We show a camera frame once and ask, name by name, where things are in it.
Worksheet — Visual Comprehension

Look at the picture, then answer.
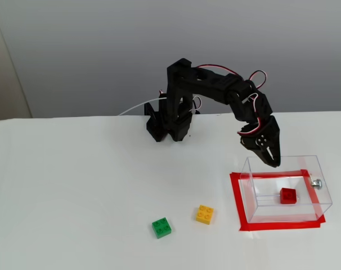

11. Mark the green lego brick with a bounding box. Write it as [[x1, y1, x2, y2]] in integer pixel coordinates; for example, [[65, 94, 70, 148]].
[[151, 217, 173, 240]]

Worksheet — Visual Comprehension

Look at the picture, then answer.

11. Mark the white cable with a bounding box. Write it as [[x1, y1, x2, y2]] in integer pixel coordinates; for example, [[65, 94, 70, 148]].
[[118, 97, 167, 116]]

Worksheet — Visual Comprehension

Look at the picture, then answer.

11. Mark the red lego brick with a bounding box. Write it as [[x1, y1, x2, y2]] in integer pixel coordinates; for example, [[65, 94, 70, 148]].
[[280, 187, 297, 205]]

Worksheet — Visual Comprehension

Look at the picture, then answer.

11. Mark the transparent plastic box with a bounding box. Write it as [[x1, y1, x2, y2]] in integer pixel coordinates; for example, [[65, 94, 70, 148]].
[[239, 154, 334, 224]]

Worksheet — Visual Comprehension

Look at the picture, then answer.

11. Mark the yellow lego brick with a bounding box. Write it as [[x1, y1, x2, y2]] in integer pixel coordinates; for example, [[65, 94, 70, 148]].
[[195, 204, 216, 226]]

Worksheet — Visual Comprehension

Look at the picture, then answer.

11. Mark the red tape frame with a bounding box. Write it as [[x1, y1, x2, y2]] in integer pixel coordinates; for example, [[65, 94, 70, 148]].
[[229, 169, 327, 232]]

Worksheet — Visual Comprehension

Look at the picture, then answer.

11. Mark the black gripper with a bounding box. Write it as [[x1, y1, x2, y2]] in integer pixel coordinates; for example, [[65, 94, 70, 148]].
[[237, 114, 282, 169]]

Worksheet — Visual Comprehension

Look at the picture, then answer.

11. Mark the silver metal box lock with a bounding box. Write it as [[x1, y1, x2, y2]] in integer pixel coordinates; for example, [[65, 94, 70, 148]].
[[309, 174, 324, 190]]

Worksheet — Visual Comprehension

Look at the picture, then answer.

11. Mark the black table clamp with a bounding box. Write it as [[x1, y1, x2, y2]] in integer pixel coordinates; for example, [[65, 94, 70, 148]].
[[143, 102, 163, 143]]

